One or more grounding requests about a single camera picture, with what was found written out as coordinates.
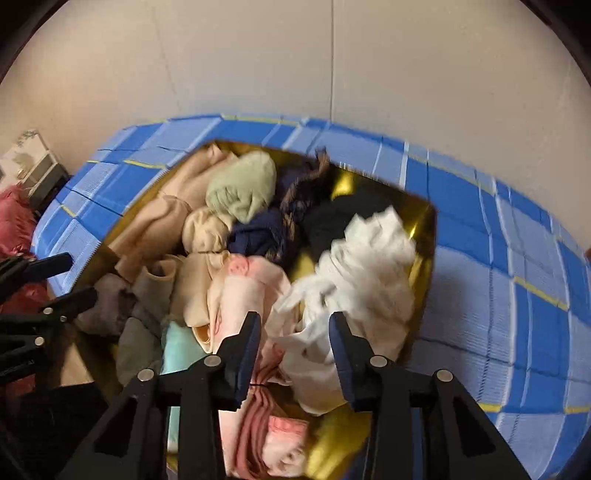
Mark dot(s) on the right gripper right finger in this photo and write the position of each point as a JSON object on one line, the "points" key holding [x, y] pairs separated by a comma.
{"points": [[423, 426]]}

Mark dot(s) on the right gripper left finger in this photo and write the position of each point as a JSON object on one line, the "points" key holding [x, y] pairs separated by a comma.
{"points": [[129, 440]]}

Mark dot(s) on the grey knitted sock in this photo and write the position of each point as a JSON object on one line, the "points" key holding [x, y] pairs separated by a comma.
{"points": [[133, 315]]}

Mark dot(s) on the mint green cloth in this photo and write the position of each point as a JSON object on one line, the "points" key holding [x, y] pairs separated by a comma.
{"points": [[180, 351]]}

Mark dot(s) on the white cloth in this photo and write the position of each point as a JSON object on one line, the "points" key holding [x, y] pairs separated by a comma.
{"points": [[364, 276]]}

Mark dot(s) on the light green knitted sock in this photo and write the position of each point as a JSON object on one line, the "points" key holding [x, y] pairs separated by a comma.
{"points": [[244, 188]]}

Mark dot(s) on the red ruffled cushion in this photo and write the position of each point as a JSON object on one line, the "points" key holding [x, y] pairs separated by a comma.
{"points": [[17, 227]]}

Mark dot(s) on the pink patterned cloth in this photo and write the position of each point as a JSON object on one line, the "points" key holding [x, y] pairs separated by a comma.
{"points": [[258, 440]]}

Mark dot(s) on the blue plaid mattress cover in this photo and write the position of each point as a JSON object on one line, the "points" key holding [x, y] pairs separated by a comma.
{"points": [[509, 307]]}

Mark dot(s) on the small white shelf unit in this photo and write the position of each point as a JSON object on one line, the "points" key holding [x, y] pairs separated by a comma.
{"points": [[30, 163]]}

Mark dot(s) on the dark red gold-lined box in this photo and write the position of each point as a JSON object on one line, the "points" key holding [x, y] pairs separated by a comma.
{"points": [[178, 240]]}

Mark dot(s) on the dark navy cloth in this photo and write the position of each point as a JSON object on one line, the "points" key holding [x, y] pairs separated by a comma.
{"points": [[273, 233]]}

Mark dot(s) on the black cloth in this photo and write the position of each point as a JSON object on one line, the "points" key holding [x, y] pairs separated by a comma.
{"points": [[328, 221]]}

